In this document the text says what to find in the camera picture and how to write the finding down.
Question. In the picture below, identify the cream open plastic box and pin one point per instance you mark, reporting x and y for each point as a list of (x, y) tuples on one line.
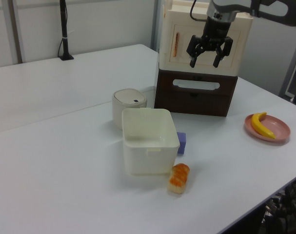
[(147, 158)]

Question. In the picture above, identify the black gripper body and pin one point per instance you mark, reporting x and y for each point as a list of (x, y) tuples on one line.
[(214, 31)]

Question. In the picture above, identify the yellow toy banana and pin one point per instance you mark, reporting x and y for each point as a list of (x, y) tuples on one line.
[(257, 125)]

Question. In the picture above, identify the grey metal rack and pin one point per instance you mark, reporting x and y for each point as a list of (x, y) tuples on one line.
[(292, 73)]

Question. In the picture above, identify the small cream lidded bin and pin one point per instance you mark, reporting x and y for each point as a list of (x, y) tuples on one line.
[(123, 107)]

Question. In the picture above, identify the black pole with clamp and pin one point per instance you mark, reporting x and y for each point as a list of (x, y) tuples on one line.
[(64, 24)]

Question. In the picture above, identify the salmon sushi toy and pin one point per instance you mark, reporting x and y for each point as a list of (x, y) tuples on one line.
[(178, 179)]

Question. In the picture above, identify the purple foam cube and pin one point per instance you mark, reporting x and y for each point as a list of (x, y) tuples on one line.
[(182, 143)]

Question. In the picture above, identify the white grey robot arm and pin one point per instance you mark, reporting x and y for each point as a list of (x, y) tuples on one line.
[(272, 9)]

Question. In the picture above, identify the dark brown storage box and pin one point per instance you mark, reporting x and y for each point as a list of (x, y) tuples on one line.
[(194, 102)]

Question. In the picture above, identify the cream and brown drawer cabinet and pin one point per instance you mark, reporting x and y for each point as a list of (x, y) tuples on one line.
[(238, 61)]

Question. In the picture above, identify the pink plate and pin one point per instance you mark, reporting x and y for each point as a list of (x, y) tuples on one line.
[(277, 126)]

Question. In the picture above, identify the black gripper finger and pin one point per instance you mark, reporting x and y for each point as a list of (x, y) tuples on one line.
[(224, 50), (193, 48)]

